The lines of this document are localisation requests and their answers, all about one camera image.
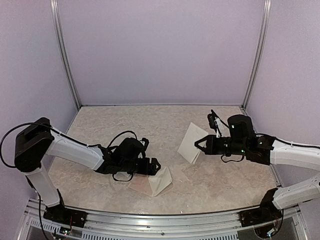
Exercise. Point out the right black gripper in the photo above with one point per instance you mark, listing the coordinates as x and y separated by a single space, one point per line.
211 146

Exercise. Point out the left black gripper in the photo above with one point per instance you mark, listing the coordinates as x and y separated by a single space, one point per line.
152 170

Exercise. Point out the beige ornate letter paper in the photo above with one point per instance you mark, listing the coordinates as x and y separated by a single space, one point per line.
187 147

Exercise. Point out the cream envelope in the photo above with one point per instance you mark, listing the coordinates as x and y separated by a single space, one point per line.
151 185

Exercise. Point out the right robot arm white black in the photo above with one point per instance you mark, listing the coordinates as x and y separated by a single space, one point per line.
267 150

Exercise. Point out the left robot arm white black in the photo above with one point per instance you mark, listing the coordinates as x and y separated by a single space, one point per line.
40 138

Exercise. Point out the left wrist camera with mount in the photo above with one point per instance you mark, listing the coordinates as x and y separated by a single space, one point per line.
145 142

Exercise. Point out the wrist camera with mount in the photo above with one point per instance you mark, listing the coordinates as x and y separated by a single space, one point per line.
145 142
217 124

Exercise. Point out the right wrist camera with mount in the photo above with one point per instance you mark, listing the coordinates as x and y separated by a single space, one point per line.
217 124

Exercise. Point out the right aluminium frame post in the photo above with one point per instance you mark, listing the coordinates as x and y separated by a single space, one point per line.
258 53

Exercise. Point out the aluminium frame post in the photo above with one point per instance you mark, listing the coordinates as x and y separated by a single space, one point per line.
258 53
54 5

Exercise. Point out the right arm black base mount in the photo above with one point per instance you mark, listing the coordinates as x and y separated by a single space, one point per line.
266 211

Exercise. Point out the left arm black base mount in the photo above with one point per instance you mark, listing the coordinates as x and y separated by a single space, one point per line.
63 215

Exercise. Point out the front aluminium rail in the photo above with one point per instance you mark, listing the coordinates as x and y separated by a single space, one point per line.
102 225

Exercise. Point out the left aluminium frame post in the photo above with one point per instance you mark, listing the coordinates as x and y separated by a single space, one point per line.
54 5

